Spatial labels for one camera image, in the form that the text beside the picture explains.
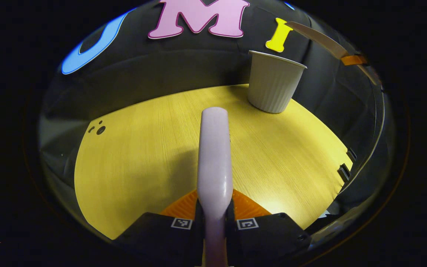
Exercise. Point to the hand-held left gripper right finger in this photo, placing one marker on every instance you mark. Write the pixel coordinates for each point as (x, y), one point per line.
(269, 241)

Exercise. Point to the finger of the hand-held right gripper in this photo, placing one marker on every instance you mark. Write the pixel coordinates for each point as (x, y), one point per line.
(354, 60)

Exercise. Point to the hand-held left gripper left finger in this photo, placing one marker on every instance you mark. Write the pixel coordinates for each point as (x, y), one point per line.
(154, 237)

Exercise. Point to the pale purple dustpan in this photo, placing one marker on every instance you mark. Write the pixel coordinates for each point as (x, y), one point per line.
(317, 35)

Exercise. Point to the white ribbed garbage bin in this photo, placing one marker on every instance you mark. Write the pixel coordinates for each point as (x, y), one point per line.
(272, 85)

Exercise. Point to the yellow wooden desktop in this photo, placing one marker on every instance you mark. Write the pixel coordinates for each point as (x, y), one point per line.
(143, 167)

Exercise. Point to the black backdrop cloth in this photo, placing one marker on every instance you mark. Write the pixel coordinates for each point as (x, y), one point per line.
(184, 63)

